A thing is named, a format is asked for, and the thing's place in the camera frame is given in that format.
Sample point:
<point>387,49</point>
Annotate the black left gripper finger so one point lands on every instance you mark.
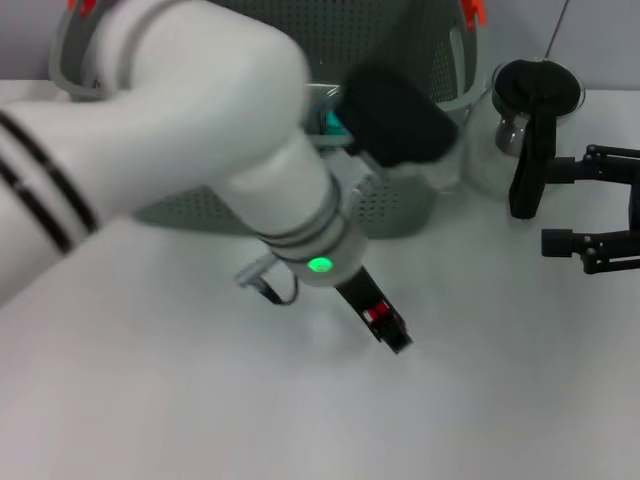
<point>399,341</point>

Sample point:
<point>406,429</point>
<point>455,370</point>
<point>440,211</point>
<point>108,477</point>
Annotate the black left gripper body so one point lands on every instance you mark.
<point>360,295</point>

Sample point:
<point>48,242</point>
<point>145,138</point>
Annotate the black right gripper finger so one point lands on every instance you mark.
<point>605,250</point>
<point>600,167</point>

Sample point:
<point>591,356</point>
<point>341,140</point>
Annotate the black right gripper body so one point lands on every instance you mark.
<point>635,205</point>

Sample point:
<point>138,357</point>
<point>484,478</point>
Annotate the dark red toy brick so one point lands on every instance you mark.
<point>377,312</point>

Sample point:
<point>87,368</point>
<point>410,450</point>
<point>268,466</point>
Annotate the teal toy brick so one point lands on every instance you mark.
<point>335,125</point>

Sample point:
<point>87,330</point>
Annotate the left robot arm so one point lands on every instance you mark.
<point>200,100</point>

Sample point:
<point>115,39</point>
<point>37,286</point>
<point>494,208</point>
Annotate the grey-green perforated storage bin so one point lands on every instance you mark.
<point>400,210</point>

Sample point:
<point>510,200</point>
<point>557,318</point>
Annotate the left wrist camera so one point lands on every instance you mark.
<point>395,115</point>

